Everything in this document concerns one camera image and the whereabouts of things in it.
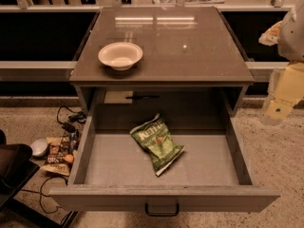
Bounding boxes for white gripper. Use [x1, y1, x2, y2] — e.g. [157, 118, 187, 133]
[258, 21, 304, 125]

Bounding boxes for green jalapeno chip bag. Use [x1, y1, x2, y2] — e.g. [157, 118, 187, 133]
[130, 114, 185, 177]

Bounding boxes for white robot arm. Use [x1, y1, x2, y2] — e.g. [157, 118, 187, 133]
[258, 0, 304, 125]

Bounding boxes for grey cabinet with counter top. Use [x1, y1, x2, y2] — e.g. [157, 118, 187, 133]
[70, 7, 253, 130]

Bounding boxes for white bowl on counter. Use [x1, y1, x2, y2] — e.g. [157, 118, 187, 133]
[98, 42, 143, 71]

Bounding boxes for open grey top drawer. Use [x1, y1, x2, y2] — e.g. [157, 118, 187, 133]
[50, 114, 279, 212]

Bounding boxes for brown snack bag on floor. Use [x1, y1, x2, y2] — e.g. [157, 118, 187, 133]
[41, 137, 79, 177]

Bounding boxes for black marker inside cabinet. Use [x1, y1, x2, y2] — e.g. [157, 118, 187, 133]
[125, 95, 160, 100]

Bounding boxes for white paper label inside cabinet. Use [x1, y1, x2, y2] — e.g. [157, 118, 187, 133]
[104, 91, 133, 104]

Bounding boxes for orange fruit on floor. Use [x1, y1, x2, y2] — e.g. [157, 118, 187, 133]
[64, 154, 74, 163]

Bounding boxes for white bowl on floor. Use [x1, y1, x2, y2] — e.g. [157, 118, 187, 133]
[30, 139, 48, 158]

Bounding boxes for black chair base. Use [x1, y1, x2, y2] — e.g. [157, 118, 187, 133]
[0, 130, 77, 228]

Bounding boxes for black cables on floor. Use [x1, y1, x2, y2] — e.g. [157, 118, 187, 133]
[56, 105, 87, 133]

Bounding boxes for black drawer handle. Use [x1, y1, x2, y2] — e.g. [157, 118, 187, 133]
[144, 203, 180, 218]

